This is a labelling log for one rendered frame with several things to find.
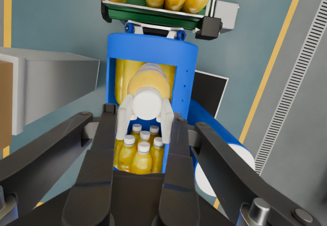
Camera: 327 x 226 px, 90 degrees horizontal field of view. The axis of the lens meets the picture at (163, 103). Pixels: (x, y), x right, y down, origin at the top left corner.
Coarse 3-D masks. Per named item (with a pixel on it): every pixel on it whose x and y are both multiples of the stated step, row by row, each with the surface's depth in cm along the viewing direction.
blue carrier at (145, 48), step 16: (112, 48) 44; (128, 48) 41; (144, 48) 40; (160, 48) 40; (176, 48) 41; (192, 48) 45; (112, 64) 56; (176, 64) 42; (192, 64) 47; (112, 80) 57; (176, 80) 44; (192, 80) 50; (112, 96) 59; (176, 96) 45; (128, 128) 72; (144, 128) 74; (160, 128) 73
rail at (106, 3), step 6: (114, 6) 62; (120, 6) 61; (126, 6) 60; (132, 6) 60; (138, 6) 60; (156, 12) 63; (162, 12) 62; (168, 12) 61; (174, 12) 61; (180, 12) 61; (198, 18) 64
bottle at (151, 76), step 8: (144, 64) 37; (152, 64) 35; (136, 72) 29; (144, 72) 25; (152, 72) 25; (160, 72) 27; (136, 80) 24; (144, 80) 23; (152, 80) 24; (160, 80) 24; (128, 88) 25; (136, 88) 23; (144, 88) 22; (152, 88) 22; (160, 88) 24; (168, 88) 26; (160, 96) 23; (168, 96) 26
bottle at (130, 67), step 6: (126, 60) 49; (126, 66) 49; (132, 66) 49; (138, 66) 49; (126, 72) 50; (132, 72) 49; (126, 78) 50; (126, 84) 50; (126, 90) 51; (132, 114) 54
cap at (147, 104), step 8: (136, 96) 20; (144, 96) 20; (152, 96) 20; (136, 104) 21; (144, 104) 21; (152, 104) 21; (160, 104) 21; (136, 112) 21; (144, 112) 21; (152, 112) 21; (160, 112) 21
